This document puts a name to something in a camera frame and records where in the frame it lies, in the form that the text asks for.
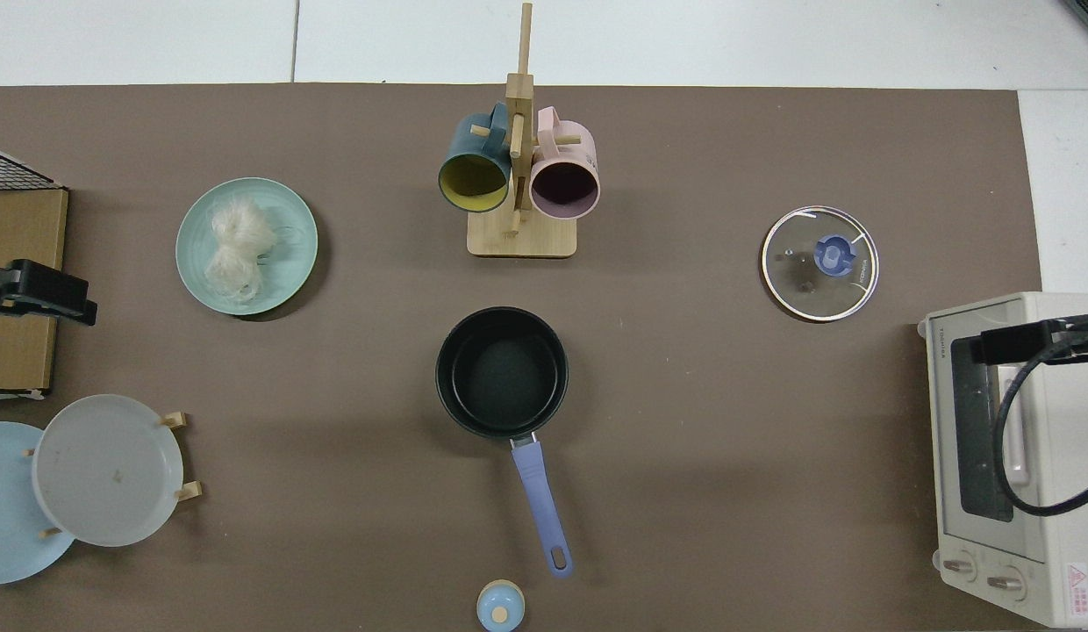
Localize white vermicelli bundle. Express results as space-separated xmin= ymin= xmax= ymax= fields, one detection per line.
xmin=204 ymin=195 xmax=277 ymax=305

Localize glass lid with blue knob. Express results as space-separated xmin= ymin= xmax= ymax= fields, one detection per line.
xmin=761 ymin=205 xmax=880 ymax=322

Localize grey plate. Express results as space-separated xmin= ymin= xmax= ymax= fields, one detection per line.
xmin=32 ymin=394 xmax=185 ymax=548

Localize light blue plate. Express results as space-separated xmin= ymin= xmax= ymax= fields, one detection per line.
xmin=0 ymin=421 xmax=75 ymax=585

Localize mint green plate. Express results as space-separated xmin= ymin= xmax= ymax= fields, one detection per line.
xmin=175 ymin=177 xmax=319 ymax=317

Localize wooden plate rack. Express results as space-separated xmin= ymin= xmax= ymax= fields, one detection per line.
xmin=22 ymin=411 xmax=203 ymax=539

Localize pale toaster oven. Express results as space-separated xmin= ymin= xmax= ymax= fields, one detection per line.
xmin=918 ymin=291 xmax=1088 ymax=629

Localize brown table cloth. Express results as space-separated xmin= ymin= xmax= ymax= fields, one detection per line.
xmin=0 ymin=83 xmax=1042 ymax=632

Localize dark teal cup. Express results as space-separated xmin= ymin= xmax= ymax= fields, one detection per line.
xmin=437 ymin=103 xmax=514 ymax=214

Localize wooden cup stand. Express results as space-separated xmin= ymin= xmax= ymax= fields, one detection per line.
xmin=467 ymin=3 xmax=583 ymax=259

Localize pink cup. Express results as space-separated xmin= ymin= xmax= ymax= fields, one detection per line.
xmin=528 ymin=106 xmax=601 ymax=220

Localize small blue round thing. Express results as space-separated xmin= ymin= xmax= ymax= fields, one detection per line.
xmin=476 ymin=579 xmax=526 ymax=631

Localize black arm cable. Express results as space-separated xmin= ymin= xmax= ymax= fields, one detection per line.
xmin=991 ymin=338 xmax=1088 ymax=519

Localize black pot with purple handle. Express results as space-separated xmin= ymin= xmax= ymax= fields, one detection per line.
xmin=435 ymin=306 xmax=574 ymax=579

